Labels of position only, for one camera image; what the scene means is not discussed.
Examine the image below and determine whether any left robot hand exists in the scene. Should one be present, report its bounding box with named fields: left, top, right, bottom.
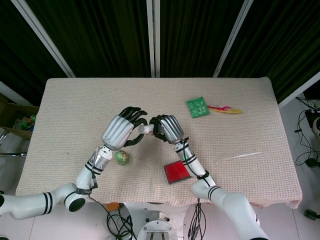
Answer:
left=101, top=106, right=148, bottom=149

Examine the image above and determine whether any red ink pad case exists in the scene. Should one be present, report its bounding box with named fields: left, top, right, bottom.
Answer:
left=163, top=161, right=193, bottom=186

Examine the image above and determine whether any clear plastic pipette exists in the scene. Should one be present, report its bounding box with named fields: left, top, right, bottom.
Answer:
left=217, top=151, right=263, bottom=165

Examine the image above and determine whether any beige waffle tablecloth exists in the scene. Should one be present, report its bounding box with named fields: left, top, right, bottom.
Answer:
left=15, top=77, right=303, bottom=210

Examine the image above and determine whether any white tube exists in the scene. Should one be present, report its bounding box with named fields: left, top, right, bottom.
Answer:
left=137, top=124, right=157, bottom=136

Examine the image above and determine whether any orange plastic part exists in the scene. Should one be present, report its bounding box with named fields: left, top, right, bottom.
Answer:
left=105, top=202, right=120, bottom=213

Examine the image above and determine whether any green circuit board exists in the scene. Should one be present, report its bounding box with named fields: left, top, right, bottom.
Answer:
left=185, top=97, right=211, bottom=118

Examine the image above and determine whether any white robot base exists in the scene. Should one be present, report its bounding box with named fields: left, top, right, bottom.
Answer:
left=136, top=209, right=179, bottom=240

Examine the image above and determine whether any dark green curtain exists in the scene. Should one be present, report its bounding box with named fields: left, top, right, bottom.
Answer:
left=0, top=0, right=320, bottom=103

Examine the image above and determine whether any cardboard box with toys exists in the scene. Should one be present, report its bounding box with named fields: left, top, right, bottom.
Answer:
left=0, top=99, right=39, bottom=140

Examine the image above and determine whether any white frame post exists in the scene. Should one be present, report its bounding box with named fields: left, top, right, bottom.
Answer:
left=212, top=0, right=253, bottom=78
left=277, top=72, right=320, bottom=109
left=17, top=0, right=76, bottom=78
left=146, top=0, right=161, bottom=78
left=0, top=81, right=38, bottom=106

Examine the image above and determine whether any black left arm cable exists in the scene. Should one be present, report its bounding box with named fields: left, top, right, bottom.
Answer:
left=86, top=149, right=112, bottom=216

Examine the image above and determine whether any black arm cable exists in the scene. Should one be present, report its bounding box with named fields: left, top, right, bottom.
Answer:
left=181, top=137, right=210, bottom=181
left=86, top=149, right=112, bottom=216

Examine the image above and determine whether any green round ball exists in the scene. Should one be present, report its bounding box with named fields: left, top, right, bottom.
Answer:
left=114, top=149, right=131, bottom=166

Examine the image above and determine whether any black floor cable bundle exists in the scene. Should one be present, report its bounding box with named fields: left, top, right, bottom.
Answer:
left=106, top=209, right=135, bottom=240
left=188, top=199, right=209, bottom=240
left=294, top=96, right=320, bottom=169

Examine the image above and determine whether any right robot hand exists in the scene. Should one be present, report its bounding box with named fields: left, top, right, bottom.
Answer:
left=149, top=114, right=190, bottom=145

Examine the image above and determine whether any red and yellow feather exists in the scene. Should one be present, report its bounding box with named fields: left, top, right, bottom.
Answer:
left=207, top=104, right=244, bottom=115

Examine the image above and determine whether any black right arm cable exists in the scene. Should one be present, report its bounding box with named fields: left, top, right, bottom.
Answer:
left=181, top=137, right=210, bottom=181

